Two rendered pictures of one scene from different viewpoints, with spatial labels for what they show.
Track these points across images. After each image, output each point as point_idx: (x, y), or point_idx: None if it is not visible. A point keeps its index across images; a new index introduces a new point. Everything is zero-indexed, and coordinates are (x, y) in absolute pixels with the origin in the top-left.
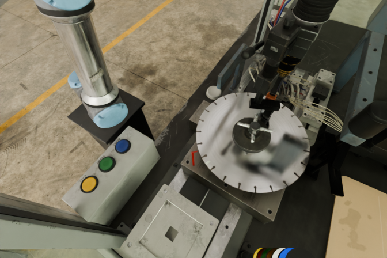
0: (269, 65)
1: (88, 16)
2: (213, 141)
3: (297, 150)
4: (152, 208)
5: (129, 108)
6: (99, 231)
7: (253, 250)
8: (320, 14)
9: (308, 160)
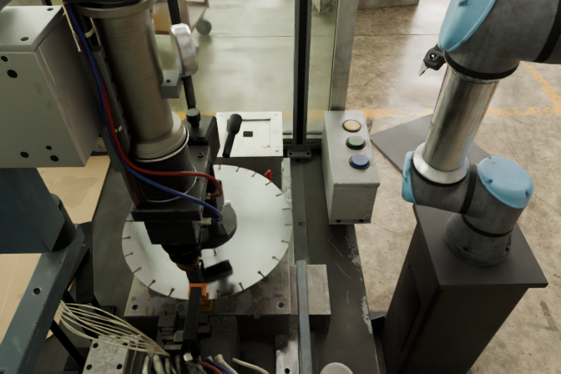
0: None
1: (456, 73)
2: (252, 193)
3: (139, 233)
4: (277, 137)
5: (446, 260)
6: (295, 88)
7: None
8: None
9: (123, 227)
